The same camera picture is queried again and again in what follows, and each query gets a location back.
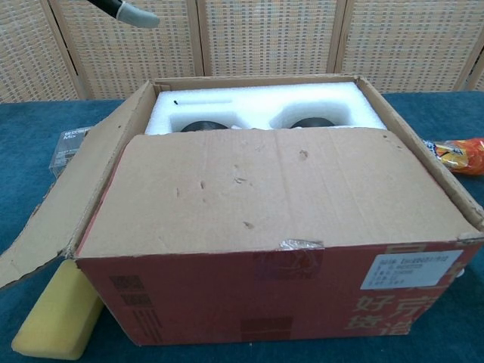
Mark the brown cardboard box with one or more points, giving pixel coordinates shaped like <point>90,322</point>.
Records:
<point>246,189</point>

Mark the yellow sponge block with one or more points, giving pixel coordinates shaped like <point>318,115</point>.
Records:
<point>56,314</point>

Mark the wooden rattan folding screen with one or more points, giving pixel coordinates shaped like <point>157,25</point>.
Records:
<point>264,38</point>

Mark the clear box with red capsules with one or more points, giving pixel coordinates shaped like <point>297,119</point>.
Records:
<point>66,151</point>

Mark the black ceramic pitcher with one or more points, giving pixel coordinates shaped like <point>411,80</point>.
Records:
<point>204,128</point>

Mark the orange drink bottle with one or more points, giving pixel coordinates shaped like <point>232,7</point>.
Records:
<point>461,155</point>

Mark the white foam insert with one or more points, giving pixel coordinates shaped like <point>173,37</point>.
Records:
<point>257,102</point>

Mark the blue carpet table cover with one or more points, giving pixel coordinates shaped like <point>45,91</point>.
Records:
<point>22,151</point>

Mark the black ceramic teapot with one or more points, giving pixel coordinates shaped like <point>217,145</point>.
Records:
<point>312,124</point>

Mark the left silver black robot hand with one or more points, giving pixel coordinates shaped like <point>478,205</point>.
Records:
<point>132,13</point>

